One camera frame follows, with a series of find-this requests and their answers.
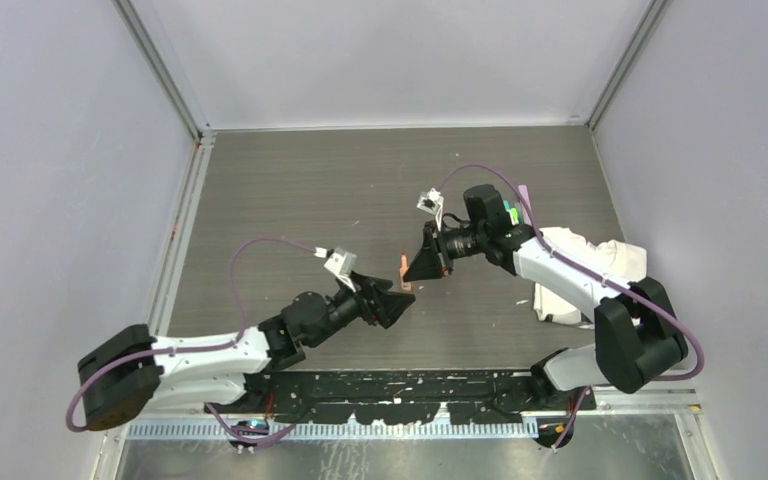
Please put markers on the orange highlighter pen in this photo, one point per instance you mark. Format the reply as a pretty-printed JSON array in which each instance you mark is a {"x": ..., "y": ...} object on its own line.
[{"x": 406, "y": 286}]

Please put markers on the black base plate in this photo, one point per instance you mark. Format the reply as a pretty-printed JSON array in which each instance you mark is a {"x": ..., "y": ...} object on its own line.
[{"x": 400, "y": 397}]

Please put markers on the aluminium frame rail left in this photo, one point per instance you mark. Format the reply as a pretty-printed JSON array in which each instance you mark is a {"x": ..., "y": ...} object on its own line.
[{"x": 169, "y": 274}]

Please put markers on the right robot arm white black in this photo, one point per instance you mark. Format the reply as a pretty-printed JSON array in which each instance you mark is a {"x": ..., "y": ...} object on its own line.
[{"x": 636, "y": 339}]

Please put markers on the pink highlighter pen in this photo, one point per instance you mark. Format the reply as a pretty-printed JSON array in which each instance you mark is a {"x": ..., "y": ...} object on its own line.
[{"x": 524, "y": 196}]

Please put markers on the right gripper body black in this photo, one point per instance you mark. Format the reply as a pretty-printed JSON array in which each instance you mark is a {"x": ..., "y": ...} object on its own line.
[{"x": 441, "y": 240}]

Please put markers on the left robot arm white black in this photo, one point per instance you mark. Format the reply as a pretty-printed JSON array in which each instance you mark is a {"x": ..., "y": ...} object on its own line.
[{"x": 135, "y": 369}]

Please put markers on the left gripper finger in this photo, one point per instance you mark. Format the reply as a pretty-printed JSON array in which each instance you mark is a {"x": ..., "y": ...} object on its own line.
[
  {"x": 390, "y": 306},
  {"x": 371, "y": 285}
]

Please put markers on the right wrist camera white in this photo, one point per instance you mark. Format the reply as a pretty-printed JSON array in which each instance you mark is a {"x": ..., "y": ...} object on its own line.
[{"x": 432, "y": 202}]

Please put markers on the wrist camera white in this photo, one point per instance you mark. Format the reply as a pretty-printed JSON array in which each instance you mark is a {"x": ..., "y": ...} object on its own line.
[
  {"x": 338, "y": 262},
  {"x": 432, "y": 202}
]

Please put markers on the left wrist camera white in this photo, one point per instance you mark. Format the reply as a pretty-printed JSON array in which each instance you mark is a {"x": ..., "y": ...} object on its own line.
[{"x": 338, "y": 262}]

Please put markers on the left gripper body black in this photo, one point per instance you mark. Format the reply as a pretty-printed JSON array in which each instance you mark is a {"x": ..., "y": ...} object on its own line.
[{"x": 368, "y": 310}]

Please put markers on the slotted cable duct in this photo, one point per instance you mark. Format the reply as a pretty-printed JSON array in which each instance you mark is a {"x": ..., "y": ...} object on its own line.
[{"x": 442, "y": 428}]

